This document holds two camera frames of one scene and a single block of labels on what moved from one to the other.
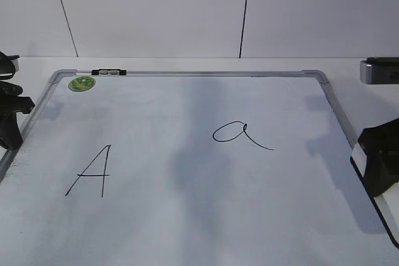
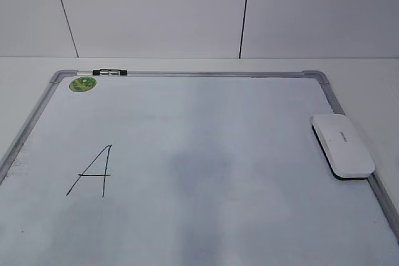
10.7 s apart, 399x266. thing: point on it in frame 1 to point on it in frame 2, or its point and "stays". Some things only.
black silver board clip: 108,71 stays
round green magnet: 81,83 stays
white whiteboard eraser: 386,204 to 343,147
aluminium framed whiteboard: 224,167 stays
